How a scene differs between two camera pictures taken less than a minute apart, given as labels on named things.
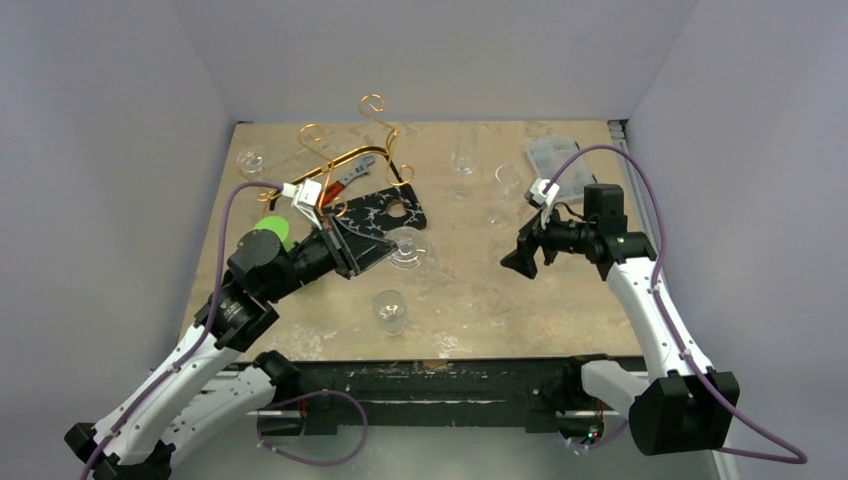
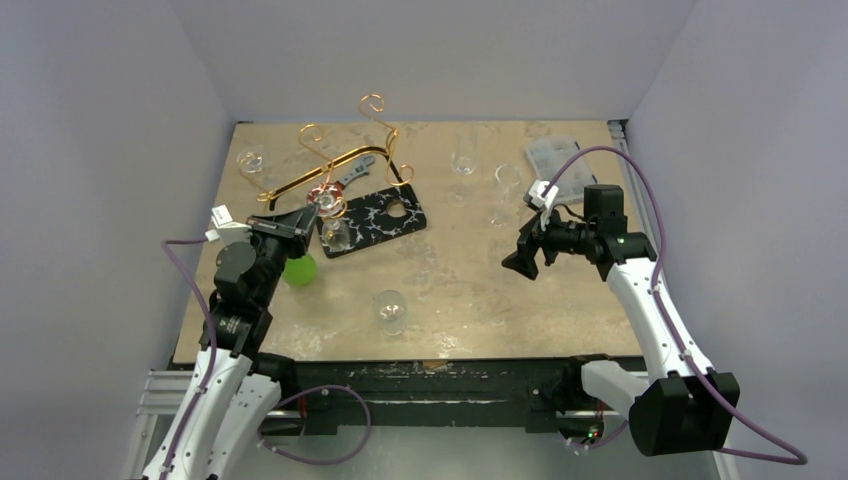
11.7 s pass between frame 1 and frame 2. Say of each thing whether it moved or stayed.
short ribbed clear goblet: stayed
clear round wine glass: stayed
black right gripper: stayed
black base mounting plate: stayed
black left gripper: moved
